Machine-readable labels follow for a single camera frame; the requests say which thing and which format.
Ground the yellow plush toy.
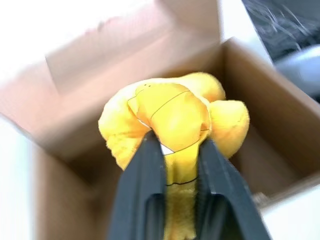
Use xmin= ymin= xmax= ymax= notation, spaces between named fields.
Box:
xmin=97 ymin=71 xmax=251 ymax=240

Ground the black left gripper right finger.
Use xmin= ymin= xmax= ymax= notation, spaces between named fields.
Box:
xmin=194 ymin=137 xmax=276 ymax=240

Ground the brown cardboard box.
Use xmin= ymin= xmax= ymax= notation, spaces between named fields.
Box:
xmin=0 ymin=0 xmax=320 ymax=240

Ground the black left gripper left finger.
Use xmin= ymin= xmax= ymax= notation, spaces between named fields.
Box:
xmin=106 ymin=131 xmax=168 ymax=240

